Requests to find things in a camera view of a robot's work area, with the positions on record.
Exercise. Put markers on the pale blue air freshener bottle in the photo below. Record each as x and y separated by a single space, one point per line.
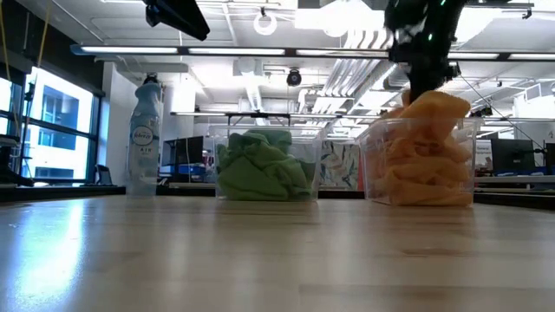
144 143

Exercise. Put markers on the long black ceiling light bar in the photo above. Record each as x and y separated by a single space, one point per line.
184 50

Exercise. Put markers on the thin black ceiling light bar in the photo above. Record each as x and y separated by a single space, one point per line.
260 115

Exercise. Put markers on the large dark framed window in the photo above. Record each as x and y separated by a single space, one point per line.
60 125

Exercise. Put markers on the green microfiber towel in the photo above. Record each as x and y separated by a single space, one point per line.
256 177
273 138

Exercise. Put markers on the small black ceiling fixture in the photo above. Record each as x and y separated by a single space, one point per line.
454 70

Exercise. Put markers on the floral patterned panel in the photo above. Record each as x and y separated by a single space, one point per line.
340 167

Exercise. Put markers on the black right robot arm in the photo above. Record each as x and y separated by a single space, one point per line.
425 13

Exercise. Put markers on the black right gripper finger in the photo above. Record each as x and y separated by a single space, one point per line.
435 83
417 89

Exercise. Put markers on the clear plastic basket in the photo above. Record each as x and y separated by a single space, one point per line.
310 190
366 190

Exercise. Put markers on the black computer monitor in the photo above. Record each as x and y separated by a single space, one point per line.
511 154
184 151

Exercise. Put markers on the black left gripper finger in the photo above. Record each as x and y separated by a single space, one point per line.
195 24

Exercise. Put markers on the small black ceiling hook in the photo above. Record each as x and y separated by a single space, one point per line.
526 14

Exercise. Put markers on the black dome ceiling camera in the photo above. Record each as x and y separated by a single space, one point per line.
294 78

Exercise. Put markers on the black ceiling rail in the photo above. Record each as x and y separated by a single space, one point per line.
498 5

